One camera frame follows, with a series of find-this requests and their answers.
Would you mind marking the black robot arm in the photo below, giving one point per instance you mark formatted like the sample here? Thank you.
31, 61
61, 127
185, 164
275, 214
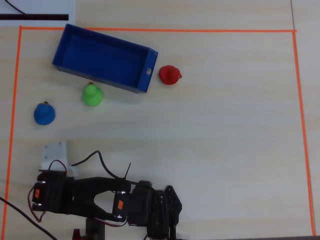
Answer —
85, 190

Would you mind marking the green rubber duck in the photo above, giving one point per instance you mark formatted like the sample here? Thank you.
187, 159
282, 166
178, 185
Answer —
92, 96

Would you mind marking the blue rubber duck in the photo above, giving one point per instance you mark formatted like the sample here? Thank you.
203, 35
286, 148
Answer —
44, 114

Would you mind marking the orange tape strip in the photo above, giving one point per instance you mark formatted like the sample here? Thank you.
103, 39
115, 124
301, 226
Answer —
302, 125
12, 125
200, 30

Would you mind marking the blue rectangular plastic box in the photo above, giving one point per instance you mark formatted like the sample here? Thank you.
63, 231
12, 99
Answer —
100, 55

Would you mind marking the white paper with black stripe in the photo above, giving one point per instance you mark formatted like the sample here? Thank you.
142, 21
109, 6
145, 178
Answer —
50, 7

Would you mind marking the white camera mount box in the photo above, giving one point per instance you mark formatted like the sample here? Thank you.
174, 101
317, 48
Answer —
55, 155

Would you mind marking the red rubber duck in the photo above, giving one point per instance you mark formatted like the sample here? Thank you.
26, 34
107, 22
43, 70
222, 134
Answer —
168, 75

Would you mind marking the black table clamp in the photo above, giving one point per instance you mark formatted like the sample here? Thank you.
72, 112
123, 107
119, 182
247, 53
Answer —
95, 227

